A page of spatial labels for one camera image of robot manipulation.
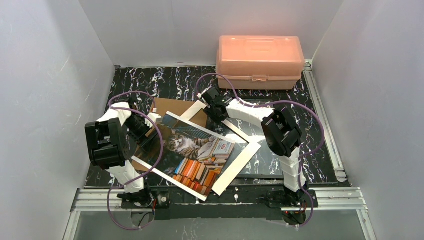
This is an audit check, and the white mat board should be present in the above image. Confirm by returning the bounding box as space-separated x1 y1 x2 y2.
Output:
180 99 263 197

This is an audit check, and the brown cardboard backing board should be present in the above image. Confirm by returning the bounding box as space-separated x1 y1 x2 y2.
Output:
131 98 218 180

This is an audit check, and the cat photo print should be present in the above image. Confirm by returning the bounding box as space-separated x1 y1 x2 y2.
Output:
131 111 236 202

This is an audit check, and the black picture frame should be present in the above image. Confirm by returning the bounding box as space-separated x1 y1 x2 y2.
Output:
228 118 284 184

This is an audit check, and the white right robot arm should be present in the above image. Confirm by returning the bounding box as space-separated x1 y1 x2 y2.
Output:
197 87 307 193

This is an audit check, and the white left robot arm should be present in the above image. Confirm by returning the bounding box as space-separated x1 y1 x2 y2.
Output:
84 99 162 194

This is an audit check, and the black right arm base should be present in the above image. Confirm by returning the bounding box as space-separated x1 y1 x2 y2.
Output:
264 189 319 226

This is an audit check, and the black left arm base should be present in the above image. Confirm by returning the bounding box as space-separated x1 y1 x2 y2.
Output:
117 188 171 210

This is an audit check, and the pink plastic storage box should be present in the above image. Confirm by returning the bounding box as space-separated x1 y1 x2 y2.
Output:
216 35 305 90

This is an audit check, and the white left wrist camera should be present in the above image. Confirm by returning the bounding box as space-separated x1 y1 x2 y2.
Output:
147 112 163 124

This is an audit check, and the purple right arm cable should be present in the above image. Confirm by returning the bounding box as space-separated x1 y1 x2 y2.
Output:
195 72 326 229

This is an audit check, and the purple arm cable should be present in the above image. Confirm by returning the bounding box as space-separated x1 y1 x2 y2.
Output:
106 90 165 231
195 72 326 229

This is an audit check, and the aluminium right rail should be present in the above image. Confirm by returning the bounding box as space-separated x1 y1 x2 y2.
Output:
302 59 348 183

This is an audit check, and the aluminium rail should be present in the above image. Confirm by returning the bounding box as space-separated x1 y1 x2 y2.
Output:
302 59 348 183
71 187 369 212

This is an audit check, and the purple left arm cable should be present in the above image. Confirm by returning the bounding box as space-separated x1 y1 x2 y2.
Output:
106 90 165 231

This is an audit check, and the aluminium front rail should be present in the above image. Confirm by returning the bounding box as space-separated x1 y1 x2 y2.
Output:
71 187 369 212

